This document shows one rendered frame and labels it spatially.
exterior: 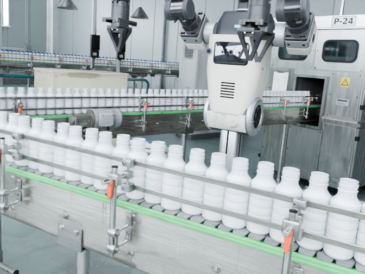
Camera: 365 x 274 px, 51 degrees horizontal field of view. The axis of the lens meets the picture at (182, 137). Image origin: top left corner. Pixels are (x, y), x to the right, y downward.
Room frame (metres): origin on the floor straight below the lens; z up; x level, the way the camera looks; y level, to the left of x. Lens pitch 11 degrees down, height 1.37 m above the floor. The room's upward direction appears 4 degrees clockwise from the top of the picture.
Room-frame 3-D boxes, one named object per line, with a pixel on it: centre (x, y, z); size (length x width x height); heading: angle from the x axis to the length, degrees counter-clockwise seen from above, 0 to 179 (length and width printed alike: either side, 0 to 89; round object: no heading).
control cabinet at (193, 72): (7.38, -0.29, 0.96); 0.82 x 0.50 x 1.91; 132
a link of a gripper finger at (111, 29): (1.26, 0.22, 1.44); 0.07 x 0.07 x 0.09; 61
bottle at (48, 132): (1.20, 0.43, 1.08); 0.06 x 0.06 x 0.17
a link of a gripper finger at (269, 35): (1.04, -0.18, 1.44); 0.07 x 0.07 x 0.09; 60
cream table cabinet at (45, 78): (5.27, 1.43, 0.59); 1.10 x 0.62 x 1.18; 132
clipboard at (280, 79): (4.79, -1.15, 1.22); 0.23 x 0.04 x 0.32; 42
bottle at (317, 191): (0.79, -0.30, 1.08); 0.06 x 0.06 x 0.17
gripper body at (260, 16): (1.03, -0.17, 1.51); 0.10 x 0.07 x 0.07; 150
